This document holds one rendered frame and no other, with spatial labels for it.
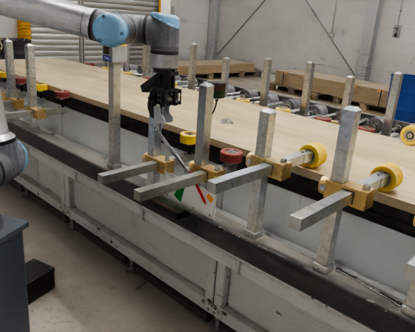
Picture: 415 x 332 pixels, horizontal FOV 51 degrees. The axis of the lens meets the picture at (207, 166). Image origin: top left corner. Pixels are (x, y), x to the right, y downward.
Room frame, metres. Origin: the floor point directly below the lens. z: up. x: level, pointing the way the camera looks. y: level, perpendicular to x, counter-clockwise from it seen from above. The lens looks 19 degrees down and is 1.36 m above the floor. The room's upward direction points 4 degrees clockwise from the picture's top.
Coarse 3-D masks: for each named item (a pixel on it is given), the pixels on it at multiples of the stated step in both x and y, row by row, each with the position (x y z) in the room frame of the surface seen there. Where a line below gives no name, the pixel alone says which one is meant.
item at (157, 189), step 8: (224, 168) 1.42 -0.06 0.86; (232, 168) 1.44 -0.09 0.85; (184, 176) 1.30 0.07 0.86; (192, 176) 1.31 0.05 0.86; (200, 176) 1.33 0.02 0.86; (152, 184) 1.21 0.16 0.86; (160, 184) 1.22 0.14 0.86; (168, 184) 1.23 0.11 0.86; (176, 184) 1.25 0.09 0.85; (184, 184) 1.28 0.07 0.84; (192, 184) 1.30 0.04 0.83; (136, 192) 1.16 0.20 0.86; (144, 192) 1.16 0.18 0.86; (152, 192) 1.18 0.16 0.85; (160, 192) 1.20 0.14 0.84; (168, 192) 1.23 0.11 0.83
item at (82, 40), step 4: (80, 0) 3.92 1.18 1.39; (80, 4) 3.92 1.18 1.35; (80, 40) 3.92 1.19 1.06; (84, 40) 3.94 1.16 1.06; (80, 44) 3.92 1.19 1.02; (84, 44) 3.94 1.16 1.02; (80, 48) 3.92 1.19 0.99; (84, 48) 3.94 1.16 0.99; (80, 52) 3.92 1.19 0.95; (84, 52) 3.94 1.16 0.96; (80, 56) 3.92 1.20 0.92; (84, 56) 3.94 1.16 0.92; (80, 60) 3.93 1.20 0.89; (84, 60) 3.94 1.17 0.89
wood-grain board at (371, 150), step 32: (0, 64) 3.20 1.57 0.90; (64, 64) 3.46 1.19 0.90; (96, 96) 2.28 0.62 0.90; (128, 96) 2.35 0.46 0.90; (192, 96) 2.50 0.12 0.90; (192, 128) 1.76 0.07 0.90; (224, 128) 1.80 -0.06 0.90; (256, 128) 1.84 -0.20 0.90; (288, 128) 1.89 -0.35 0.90; (320, 128) 1.93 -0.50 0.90; (352, 160) 1.49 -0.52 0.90; (384, 160) 1.51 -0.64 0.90; (384, 192) 1.19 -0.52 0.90
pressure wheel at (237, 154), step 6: (222, 150) 1.46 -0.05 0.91; (228, 150) 1.48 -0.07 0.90; (234, 150) 1.48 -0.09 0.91; (222, 156) 1.44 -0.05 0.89; (228, 156) 1.42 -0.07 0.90; (234, 156) 1.42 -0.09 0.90; (240, 156) 1.44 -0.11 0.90; (228, 162) 1.42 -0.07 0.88; (234, 162) 1.42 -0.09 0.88; (240, 162) 1.44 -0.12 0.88
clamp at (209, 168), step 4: (188, 164) 1.42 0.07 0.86; (192, 164) 1.40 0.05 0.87; (196, 164) 1.40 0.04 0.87; (208, 164) 1.41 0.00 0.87; (192, 168) 1.40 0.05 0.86; (196, 168) 1.39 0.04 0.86; (200, 168) 1.38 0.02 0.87; (204, 168) 1.37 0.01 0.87; (208, 168) 1.37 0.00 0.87; (212, 168) 1.37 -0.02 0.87; (220, 168) 1.38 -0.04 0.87; (192, 172) 1.40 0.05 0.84; (208, 172) 1.35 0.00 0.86; (212, 172) 1.34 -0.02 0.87; (216, 172) 1.34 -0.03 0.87; (220, 172) 1.35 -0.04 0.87; (224, 172) 1.36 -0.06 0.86; (208, 176) 1.35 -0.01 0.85; (212, 176) 1.34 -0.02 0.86; (216, 176) 1.33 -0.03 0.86
